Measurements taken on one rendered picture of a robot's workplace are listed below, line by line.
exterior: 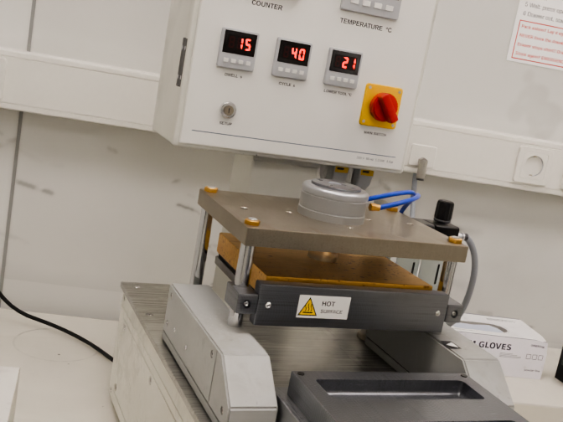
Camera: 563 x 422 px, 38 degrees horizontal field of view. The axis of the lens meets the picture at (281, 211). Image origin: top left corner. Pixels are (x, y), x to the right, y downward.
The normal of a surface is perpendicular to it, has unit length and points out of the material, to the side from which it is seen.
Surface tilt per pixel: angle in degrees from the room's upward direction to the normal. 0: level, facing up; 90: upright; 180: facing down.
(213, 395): 90
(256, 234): 90
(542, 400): 0
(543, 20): 90
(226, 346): 0
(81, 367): 0
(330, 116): 90
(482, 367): 41
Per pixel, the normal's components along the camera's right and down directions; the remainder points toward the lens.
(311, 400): -0.92, -0.09
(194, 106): 0.36, 0.25
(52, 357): 0.18, -0.97
